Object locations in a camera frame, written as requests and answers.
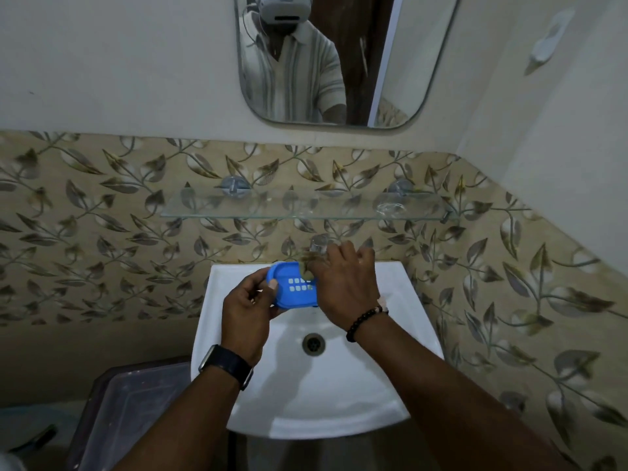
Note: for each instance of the person's left thumb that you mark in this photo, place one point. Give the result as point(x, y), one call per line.
point(267, 291)

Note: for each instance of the dark plastic storage box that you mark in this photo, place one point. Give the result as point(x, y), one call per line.
point(127, 412)

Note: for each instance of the person's right thumb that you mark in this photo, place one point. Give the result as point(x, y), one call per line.
point(315, 268)

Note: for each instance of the white wall hook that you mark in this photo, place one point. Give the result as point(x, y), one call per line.
point(549, 41)

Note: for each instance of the metal sink drain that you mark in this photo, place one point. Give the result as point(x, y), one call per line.
point(314, 344)

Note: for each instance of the glass wall shelf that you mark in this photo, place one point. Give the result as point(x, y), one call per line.
point(294, 205)

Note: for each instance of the person's left forearm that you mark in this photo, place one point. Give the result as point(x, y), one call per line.
point(191, 421)

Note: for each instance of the person's right forearm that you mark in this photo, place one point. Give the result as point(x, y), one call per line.
point(441, 402)

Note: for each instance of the light blue bucket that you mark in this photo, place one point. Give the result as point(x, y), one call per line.
point(29, 421)

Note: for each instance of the blue plastic soap dish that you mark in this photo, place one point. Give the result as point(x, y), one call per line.
point(297, 289)

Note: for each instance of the chrome tap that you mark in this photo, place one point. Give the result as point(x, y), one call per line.
point(319, 244)

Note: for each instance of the person's right middle finger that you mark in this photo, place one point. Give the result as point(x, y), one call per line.
point(347, 252)

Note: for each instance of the person's right hand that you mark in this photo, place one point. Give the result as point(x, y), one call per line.
point(346, 289)

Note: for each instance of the person's left hand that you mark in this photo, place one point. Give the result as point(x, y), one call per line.
point(243, 318)

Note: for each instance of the black wrist watch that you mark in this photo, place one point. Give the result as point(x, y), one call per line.
point(228, 363)

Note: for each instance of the white ceramic sink basin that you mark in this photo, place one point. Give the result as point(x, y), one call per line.
point(314, 397)

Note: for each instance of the rounded wall mirror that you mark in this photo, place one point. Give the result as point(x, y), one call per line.
point(402, 58)

